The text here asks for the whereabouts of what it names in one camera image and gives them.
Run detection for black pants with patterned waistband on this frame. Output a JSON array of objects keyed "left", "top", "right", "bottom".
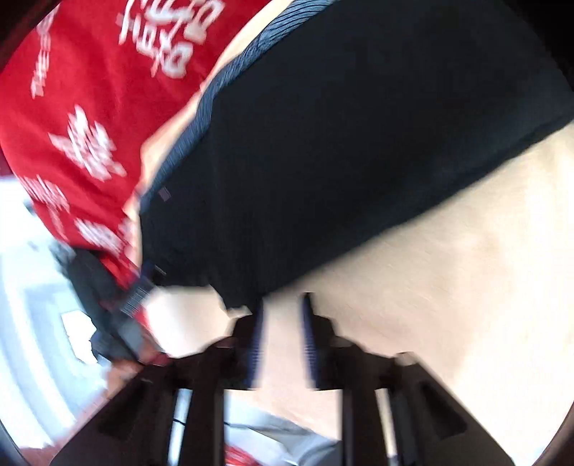
[{"left": 140, "top": 1, "right": 573, "bottom": 308}]

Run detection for cream peach cloth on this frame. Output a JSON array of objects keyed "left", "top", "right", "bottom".
[{"left": 122, "top": 0, "right": 574, "bottom": 445}]

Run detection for red blanket with white characters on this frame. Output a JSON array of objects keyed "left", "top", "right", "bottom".
[{"left": 1, "top": 1, "right": 264, "bottom": 286}]

